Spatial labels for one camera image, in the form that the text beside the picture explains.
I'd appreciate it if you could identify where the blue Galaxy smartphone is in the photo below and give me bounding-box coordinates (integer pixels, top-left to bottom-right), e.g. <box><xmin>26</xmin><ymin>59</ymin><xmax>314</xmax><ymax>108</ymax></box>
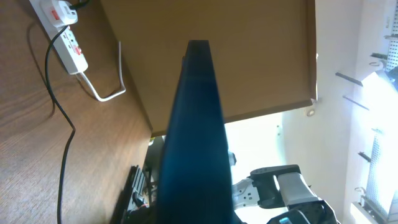
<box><xmin>156</xmin><ymin>40</ymin><xmax>233</xmax><ymax>223</ymax></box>

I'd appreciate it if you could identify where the black charger cable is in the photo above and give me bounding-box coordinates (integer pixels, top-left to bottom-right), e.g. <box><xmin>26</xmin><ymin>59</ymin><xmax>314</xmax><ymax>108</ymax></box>
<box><xmin>44</xmin><ymin>0</ymin><xmax>91</xmax><ymax>224</ymax></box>

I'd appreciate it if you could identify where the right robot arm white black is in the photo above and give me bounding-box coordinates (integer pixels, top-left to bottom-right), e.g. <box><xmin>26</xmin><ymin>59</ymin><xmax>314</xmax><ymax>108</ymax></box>
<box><xmin>233</xmin><ymin>164</ymin><xmax>339</xmax><ymax>224</ymax></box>

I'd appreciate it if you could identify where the white USB charger plug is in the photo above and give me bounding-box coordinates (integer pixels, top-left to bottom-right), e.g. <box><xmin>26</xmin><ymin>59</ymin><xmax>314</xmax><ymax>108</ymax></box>
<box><xmin>39</xmin><ymin>0</ymin><xmax>78</xmax><ymax>28</ymax></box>

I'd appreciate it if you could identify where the brown desk side panel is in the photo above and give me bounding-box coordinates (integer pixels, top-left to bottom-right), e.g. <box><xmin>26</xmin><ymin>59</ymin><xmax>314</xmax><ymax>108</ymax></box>
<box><xmin>102</xmin><ymin>0</ymin><xmax>317</xmax><ymax>136</ymax></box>

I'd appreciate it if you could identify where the white power strip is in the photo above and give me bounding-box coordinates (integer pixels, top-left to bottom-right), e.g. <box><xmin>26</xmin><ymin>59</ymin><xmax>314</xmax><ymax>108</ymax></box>
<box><xmin>30</xmin><ymin>0</ymin><xmax>88</xmax><ymax>75</ymax></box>

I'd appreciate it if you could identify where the white power strip cord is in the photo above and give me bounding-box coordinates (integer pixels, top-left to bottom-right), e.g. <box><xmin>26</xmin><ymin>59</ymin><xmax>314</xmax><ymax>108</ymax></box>
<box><xmin>76</xmin><ymin>40</ymin><xmax>127</xmax><ymax>103</ymax></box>

